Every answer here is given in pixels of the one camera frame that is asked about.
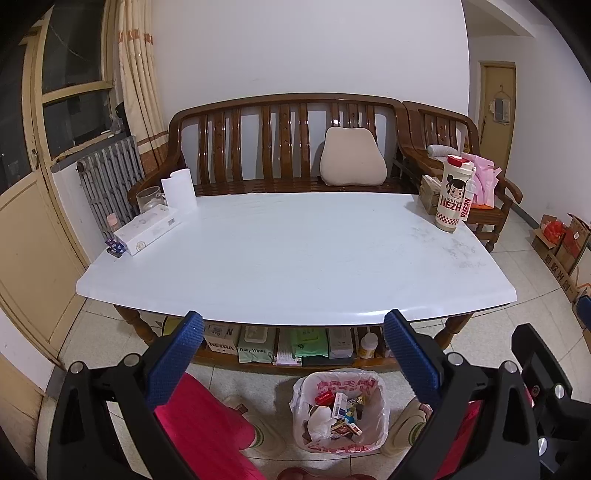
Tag red white printed box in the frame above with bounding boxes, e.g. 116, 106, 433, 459
203, 320, 241, 356

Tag yellow door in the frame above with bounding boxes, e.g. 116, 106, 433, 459
478, 61, 517, 178

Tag glass mug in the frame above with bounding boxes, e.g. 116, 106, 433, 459
135, 186, 167, 215

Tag baby wipes pack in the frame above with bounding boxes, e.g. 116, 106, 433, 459
238, 325, 278, 363

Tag grey radiator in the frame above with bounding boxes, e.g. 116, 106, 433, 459
76, 135, 146, 229

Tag wooden slatted sofa bench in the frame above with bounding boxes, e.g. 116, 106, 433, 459
127, 92, 416, 217

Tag brown cardboard box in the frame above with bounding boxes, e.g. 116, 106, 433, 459
554, 213, 591, 273

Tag person's right white shoe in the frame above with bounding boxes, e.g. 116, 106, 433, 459
382, 399, 435, 457

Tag beige tissue box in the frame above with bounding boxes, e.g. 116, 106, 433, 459
419, 174, 444, 215

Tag white paper towel roll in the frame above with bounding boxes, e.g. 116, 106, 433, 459
161, 168, 198, 217

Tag white tissue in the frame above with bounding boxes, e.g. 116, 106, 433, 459
307, 405, 333, 441

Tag long white box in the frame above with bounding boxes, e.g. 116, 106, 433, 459
112, 205, 183, 256

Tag wooden armchair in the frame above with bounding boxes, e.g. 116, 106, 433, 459
403, 100, 525, 252

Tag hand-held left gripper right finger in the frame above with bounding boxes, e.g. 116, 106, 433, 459
382, 308, 541, 480

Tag person's white shoe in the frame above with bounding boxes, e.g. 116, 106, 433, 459
382, 399, 435, 457
222, 394, 283, 459

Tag beige back cushion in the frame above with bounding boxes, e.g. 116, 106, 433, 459
320, 127, 387, 186

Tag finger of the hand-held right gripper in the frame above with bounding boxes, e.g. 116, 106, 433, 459
510, 323, 573, 409

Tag person's red pants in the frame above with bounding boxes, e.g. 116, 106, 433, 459
152, 371, 485, 480

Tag cartoon print water bottle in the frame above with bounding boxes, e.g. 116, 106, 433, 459
434, 155, 477, 234

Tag small white box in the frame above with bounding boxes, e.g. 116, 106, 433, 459
327, 327, 356, 360

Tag red white booklet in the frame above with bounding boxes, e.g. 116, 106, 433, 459
272, 328, 305, 365

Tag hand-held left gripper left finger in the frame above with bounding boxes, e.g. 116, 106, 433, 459
47, 311, 206, 480

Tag grey pillow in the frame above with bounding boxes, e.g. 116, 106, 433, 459
426, 144, 476, 162

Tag green packet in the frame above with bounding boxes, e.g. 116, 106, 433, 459
293, 328, 329, 358

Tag open printed cardboard box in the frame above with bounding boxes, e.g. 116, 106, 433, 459
530, 215, 580, 303

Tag hanger with cloth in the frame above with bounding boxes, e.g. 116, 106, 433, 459
489, 85, 512, 124

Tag cream curtain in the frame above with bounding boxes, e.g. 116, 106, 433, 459
113, 0, 169, 171

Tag person's left white shoe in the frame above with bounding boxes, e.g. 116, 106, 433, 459
222, 394, 283, 459

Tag yellow framed window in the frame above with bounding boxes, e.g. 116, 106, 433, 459
0, 0, 116, 370

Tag bin with white plastic bag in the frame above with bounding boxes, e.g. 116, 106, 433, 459
289, 368, 391, 455

